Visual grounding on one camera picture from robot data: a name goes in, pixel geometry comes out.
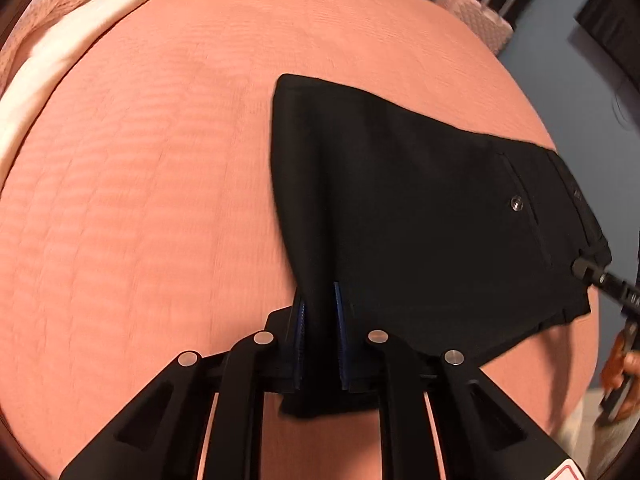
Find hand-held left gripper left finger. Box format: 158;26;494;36
59;285;307;480

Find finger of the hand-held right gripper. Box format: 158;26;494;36
571;255;640;317

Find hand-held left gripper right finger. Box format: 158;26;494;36
332;281;588;480

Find black pants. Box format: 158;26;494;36
272;72;613;421

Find orange quilted bedspread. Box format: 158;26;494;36
0;0;601;480

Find pink suitcase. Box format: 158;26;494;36
437;0;521;56

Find light pink blanket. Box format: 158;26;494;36
0;0;211;181

